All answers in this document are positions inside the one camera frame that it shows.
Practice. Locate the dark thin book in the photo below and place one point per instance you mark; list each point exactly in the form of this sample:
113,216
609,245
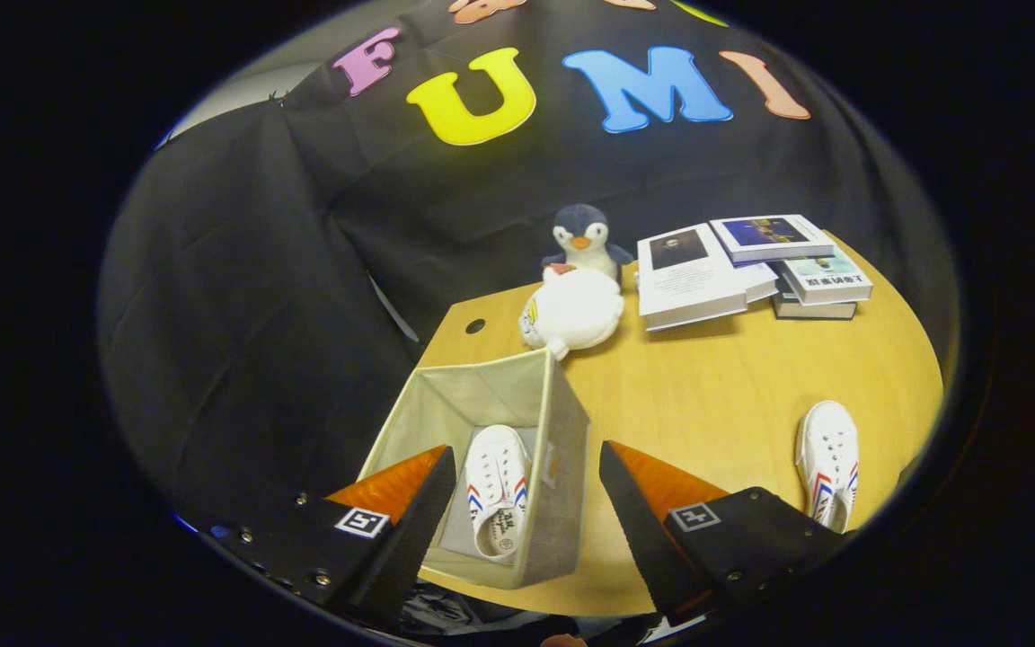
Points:
814,311

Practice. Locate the beige fabric storage box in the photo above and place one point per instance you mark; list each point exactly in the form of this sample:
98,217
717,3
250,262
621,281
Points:
482,386

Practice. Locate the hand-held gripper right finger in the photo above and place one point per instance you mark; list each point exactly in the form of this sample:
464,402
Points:
639,539

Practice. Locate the book with blue cover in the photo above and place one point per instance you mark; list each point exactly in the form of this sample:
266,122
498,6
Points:
769,235

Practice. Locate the navy penguin plush toy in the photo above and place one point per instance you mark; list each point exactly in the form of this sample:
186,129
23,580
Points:
582,225

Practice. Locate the white book with portrait cover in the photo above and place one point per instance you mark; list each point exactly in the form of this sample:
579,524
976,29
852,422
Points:
693,283

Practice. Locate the black backdrop cloth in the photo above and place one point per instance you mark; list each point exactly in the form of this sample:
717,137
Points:
257,314

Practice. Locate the book with pale green cover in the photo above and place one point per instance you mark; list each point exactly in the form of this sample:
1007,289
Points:
827,274

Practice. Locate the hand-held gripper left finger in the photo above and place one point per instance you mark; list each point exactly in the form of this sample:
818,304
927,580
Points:
414,530

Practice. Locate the white round plush toy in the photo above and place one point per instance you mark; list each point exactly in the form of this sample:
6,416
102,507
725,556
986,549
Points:
576,310

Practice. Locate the white canvas shoe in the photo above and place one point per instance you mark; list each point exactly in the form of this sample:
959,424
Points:
827,440
495,467

